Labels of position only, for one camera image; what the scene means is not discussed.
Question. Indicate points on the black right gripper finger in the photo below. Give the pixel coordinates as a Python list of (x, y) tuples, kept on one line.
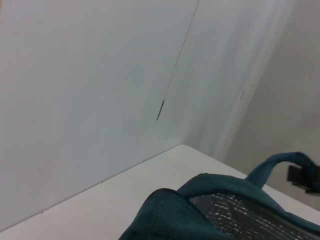
[(297, 173), (311, 188)]

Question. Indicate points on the dark teal fabric bag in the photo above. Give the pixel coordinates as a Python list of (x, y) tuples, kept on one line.
[(162, 217)]

